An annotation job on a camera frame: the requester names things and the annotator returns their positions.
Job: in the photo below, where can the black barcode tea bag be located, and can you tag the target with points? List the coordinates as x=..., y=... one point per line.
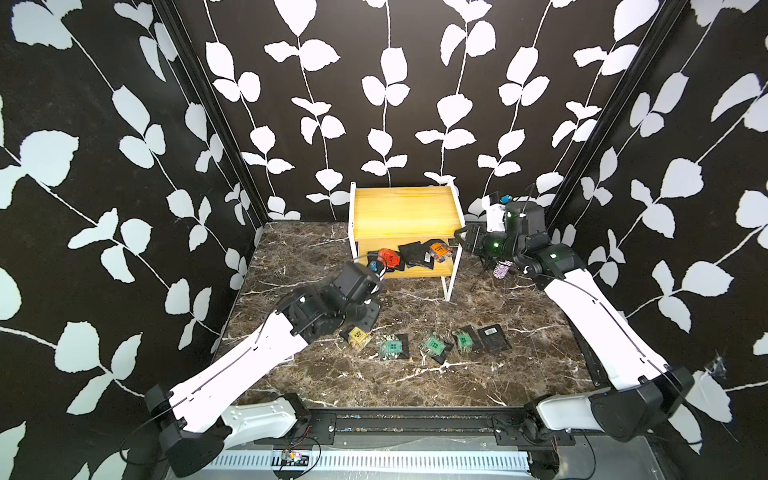
x=493, y=339

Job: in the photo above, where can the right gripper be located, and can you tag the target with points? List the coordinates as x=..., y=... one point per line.
x=476, y=236

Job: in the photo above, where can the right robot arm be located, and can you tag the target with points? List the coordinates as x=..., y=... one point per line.
x=642, y=390

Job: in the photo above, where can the red tea bag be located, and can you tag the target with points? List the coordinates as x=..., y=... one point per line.
x=391, y=259

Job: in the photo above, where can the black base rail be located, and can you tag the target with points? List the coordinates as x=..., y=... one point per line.
x=508, y=426

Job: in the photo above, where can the orange label tea bag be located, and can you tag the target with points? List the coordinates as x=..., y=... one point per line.
x=437, y=250

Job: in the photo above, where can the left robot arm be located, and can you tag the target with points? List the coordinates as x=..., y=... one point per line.
x=198, y=418

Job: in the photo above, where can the teal floral tea bag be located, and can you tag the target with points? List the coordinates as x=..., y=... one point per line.
x=394, y=347

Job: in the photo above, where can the small green circuit board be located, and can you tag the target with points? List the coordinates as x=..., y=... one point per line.
x=293, y=459

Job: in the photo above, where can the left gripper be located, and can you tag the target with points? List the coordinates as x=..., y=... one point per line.
x=373, y=311

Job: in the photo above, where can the wooden two-tier metal shelf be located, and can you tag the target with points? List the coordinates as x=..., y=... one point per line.
x=389, y=217

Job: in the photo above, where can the green label tea bag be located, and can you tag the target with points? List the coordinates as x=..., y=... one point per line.
x=436, y=348

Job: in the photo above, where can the yellow label tea bag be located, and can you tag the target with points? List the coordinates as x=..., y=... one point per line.
x=355, y=337

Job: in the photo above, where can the purple glitter microphone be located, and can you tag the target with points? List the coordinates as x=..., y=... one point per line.
x=501, y=270

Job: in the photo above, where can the small green tea bag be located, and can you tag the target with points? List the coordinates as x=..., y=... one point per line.
x=467, y=340

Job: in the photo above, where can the white slotted cable duct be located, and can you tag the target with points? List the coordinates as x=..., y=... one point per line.
x=504, y=463

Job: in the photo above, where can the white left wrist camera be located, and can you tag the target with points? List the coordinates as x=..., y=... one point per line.
x=375, y=269

